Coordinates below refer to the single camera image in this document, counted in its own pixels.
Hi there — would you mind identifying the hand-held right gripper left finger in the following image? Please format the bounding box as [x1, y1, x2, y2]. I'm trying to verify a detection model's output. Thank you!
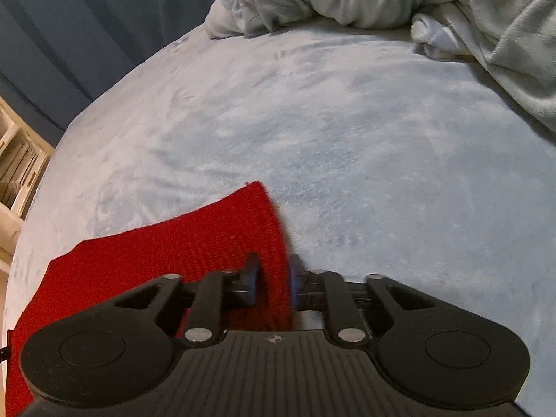
[116, 253, 262, 349]

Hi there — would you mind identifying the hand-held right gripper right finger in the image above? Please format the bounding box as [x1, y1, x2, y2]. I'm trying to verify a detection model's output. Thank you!
[287, 254, 432, 347]

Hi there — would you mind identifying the red knit cardigan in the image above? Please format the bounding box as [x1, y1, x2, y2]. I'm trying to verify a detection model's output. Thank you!
[6, 181, 293, 417]

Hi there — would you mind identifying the blue fleece bed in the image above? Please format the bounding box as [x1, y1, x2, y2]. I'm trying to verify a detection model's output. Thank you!
[0, 17, 556, 417]

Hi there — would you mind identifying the white shelf unit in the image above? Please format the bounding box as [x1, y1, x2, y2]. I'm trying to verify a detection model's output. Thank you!
[0, 96, 56, 272]

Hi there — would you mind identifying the dark blue curtain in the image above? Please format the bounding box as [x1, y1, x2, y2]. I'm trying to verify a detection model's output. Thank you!
[0, 0, 249, 134]

